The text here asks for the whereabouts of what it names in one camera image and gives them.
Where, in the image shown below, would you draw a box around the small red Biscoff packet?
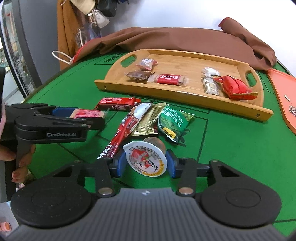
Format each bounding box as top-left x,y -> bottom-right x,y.
69,108 -> 108,118

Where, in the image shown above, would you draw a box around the red chocolate wafer bar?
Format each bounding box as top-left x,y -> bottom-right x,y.
94,97 -> 142,111

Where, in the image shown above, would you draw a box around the long red black snack stick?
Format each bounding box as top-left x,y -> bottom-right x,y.
97,102 -> 152,159

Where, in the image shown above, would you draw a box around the jelly cup with red lid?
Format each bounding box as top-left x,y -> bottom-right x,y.
123,137 -> 168,177

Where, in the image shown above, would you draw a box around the green pea snack packet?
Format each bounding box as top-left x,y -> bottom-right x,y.
158,104 -> 195,143

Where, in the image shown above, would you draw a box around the gold foil snack packet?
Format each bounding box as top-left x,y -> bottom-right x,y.
130,102 -> 167,136

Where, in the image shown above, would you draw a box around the left hand red nails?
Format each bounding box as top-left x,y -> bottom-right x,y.
1,145 -> 36,183

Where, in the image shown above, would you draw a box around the brown cake packet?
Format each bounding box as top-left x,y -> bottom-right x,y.
125,70 -> 154,82

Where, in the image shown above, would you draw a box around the pink white candy packet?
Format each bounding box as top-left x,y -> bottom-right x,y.
136,58 -> 158,71

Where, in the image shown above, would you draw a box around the beige patterned snack packet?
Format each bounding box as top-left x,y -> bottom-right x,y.
202,67 -> 221,96

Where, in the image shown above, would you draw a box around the red Biscoff packet on tray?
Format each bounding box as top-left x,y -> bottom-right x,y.
147,74 -> 189,86

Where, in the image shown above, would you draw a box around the wooden serving tray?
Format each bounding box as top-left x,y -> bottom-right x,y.
94,49 -> 273,121

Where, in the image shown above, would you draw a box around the red foil snack pouch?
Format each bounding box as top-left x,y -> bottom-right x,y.
213,75 -> 258,100

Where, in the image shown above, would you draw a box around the orange brown hanging coat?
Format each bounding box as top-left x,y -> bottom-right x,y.
57,1 -> 100,70

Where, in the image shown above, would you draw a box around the white small handbag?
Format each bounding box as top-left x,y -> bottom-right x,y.
88,9 -> 109,29

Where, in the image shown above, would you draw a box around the beige hat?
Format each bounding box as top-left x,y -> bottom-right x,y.
71,0 -> 96,15

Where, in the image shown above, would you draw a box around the black hanging bag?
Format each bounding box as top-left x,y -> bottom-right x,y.
96,0 -> 129,18

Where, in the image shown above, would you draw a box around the orange plastic tray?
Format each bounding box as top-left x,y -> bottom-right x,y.
267,69 -> 295,134

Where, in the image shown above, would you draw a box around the brown cloth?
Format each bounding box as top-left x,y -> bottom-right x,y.
73,18 -> 277,70

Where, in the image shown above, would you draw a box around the white cord loop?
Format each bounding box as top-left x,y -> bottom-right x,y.
52,50 -> 74,65

